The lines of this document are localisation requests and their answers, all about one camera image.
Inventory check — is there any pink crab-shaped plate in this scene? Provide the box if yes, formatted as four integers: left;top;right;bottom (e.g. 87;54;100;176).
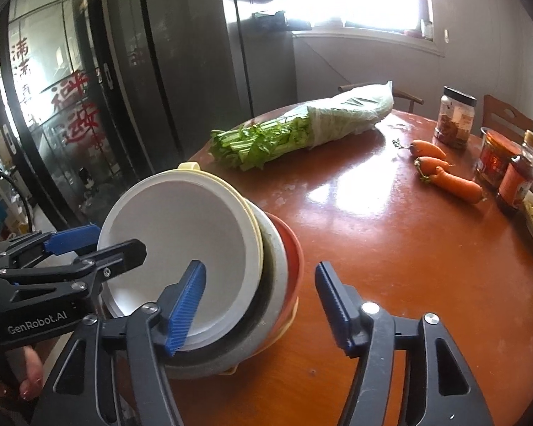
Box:
265;212;305;343

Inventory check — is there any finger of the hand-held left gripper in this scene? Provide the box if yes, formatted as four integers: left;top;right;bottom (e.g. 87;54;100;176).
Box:
0;225;101;273
0;239;147;308

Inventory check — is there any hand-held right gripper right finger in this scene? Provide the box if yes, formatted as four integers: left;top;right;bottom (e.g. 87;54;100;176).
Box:
315;262;495;426

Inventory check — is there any red chili sauce jar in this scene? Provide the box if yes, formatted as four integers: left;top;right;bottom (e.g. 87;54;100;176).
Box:
475;126;523;187

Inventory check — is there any dark grey refrigerator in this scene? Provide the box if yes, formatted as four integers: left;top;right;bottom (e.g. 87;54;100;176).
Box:
106;0;296;176

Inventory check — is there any clear jar with black lid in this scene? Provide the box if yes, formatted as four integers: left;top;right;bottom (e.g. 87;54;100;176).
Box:
434;86;478;148

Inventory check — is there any large steel bowl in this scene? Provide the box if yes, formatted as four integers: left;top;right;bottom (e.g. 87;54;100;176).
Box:
100;204;290;381

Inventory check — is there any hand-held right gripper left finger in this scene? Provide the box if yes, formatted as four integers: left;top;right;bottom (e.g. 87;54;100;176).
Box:
30;260;208;426

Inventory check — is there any carrot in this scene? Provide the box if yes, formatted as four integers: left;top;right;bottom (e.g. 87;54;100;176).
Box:
409;139;447;161
425;166;484;205
415;155;452;176

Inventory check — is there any celery bunch in plastic bag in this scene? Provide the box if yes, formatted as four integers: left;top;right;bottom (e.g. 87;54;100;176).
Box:
209;81;394;172

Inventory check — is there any person's left hand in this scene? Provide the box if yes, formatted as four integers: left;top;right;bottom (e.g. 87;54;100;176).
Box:
0;347;44;409

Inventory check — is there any wooden chair with cutout back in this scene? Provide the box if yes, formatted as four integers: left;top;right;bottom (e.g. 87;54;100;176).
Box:
481;94;533;136

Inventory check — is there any black cable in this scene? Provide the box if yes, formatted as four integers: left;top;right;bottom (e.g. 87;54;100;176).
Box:
0;171;38;234

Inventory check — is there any yellow bowl with handle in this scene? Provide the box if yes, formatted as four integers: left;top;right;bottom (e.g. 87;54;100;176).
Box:
96;162;265;352

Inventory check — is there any amber sauce bottle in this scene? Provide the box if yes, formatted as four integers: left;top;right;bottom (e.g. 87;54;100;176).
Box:
496;129;533;214

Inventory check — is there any yellow shell-shaped plate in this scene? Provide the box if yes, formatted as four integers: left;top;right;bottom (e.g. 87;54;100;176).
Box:
222;295;301;376

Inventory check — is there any glass door with red characters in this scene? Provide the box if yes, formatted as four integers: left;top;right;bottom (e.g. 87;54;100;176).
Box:
0;0;172;236

